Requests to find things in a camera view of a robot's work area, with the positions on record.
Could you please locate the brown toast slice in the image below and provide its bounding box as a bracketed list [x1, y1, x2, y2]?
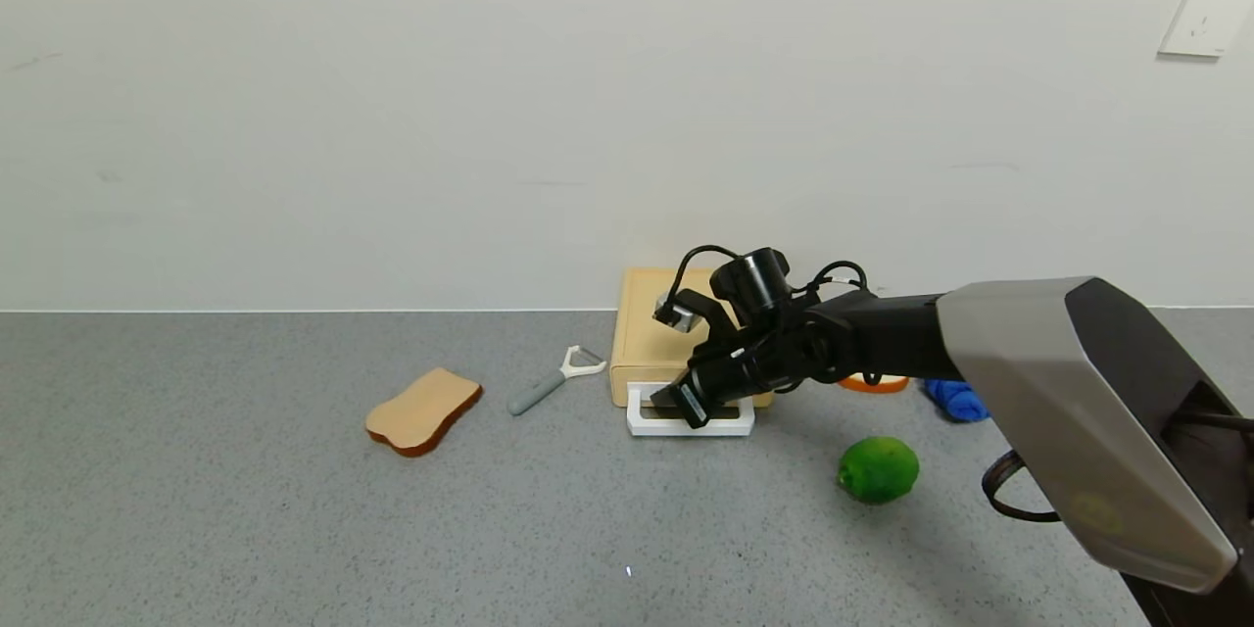
[365, 367, 484, 458]

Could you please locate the white wall socket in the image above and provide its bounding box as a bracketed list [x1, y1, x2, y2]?
[1157, 0, 1254, 60]

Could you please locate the green lime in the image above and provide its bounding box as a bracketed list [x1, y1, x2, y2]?
[837, 436, 921, 506]

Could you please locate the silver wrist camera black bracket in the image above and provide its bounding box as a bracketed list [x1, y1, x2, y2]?
[653, 289, 741, 346]

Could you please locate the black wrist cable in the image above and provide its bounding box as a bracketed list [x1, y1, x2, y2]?
[808, 260, 873, 297]

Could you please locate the brown looped arm cable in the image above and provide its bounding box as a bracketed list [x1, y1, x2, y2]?
[982, 449, 1065, 523]

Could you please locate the white bread slice orange crust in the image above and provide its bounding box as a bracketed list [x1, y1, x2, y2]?
[838, 373, 910, 395]

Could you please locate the grey handled white peeler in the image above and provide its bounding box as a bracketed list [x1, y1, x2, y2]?
[506, 345, 608, 416]

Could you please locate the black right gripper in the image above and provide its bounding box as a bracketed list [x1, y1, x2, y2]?
[650, 355, 756, 429]

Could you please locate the rolled blue cloth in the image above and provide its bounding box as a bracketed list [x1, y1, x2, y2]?
[924, 378, 992, 423]

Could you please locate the yellow drawer cabinet case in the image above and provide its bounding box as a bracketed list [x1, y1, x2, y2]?
[609, 266, 775, 409]

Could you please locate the black camera cable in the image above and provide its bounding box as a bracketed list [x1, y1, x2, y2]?
[668, 244, 746, 314]

